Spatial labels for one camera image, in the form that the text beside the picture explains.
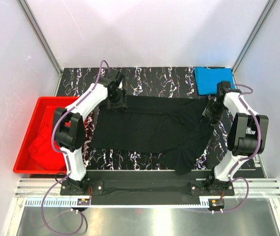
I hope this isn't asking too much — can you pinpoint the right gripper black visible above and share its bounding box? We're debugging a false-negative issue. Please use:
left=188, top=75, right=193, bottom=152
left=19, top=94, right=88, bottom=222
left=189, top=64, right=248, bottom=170
left=201, top=98, right=226, bottom=125

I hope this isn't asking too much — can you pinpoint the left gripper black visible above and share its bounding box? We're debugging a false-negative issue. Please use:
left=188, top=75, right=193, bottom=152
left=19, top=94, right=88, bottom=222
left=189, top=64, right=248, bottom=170
left=107, top=88, right=126, bottom=113

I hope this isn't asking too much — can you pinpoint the black t shirt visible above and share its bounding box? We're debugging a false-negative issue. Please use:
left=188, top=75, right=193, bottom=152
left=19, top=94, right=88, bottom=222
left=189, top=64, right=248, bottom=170
left=91, top=95, right=214, bottom=175

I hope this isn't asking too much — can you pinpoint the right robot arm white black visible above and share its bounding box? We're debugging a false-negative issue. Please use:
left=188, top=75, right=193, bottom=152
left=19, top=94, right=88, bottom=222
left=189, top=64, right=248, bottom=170
left=201, top=81, right=269, bottom=195

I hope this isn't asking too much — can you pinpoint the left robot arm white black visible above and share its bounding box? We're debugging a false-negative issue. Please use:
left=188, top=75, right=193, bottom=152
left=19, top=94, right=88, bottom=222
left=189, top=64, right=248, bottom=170
left=51, top=69, right=127, bottom=195

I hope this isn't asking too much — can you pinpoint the folded blue t shirt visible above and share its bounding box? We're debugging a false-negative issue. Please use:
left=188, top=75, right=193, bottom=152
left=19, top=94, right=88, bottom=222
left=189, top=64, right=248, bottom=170
left=194, top=67, right=233, bottom=95

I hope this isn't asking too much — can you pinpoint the red plastic bin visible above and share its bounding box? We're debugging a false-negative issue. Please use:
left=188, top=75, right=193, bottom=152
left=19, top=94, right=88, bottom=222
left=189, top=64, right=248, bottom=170
left=13, top=96, right=77, bottom=175

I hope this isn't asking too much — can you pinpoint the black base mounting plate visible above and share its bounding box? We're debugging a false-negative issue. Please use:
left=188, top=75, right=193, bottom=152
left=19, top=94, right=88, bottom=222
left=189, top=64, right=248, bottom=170
left=61, top=170, right=234, bottom=207

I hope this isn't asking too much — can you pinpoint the right connector board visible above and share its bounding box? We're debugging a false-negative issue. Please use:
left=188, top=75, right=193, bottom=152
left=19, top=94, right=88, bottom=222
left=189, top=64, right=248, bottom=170
left=209, top=199, right=225, bottom=208

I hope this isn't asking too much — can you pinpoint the connector board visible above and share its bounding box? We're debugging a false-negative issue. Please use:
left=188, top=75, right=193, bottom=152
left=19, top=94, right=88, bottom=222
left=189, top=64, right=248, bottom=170
left=77, top=197, right=91, bottom=206
left=209, top=199, right=225, bottom=208

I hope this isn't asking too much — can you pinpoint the red t shirt in bin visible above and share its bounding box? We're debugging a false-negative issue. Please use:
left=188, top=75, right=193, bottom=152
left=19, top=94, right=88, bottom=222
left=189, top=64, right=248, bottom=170
left=27, top=125, right=65, bottom=171

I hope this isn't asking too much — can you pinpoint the left connector board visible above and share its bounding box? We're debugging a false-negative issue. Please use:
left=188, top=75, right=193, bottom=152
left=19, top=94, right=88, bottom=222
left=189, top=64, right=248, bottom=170
left=77, top=197, right=91, bottom=206

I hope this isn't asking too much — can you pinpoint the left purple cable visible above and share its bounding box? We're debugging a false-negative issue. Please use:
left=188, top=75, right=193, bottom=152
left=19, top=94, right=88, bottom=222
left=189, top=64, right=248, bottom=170
left=40, top=59, right=111, bottom=234

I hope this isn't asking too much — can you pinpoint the white cable duct strip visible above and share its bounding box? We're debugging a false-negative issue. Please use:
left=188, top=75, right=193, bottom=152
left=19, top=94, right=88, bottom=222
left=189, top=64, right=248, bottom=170
left=26, top=197, right=209, bottom=208

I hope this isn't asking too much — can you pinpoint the right aluminium frame post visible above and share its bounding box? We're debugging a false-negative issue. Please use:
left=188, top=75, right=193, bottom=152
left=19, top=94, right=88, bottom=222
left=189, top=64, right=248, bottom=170
left=231, top=0, right=278, bottom=74

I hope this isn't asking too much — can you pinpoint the aluminium frame post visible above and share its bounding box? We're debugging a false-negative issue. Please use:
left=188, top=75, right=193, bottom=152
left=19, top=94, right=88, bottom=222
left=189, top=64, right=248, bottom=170
left=231, top=0, right=278, bottom=74
left=16, top=0, right=63, bottom=74

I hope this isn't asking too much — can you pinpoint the left aluminium frame post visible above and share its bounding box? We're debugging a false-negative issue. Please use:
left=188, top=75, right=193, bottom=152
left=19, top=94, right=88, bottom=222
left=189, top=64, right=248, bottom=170
left=16, top=0, right=63, bottom=74

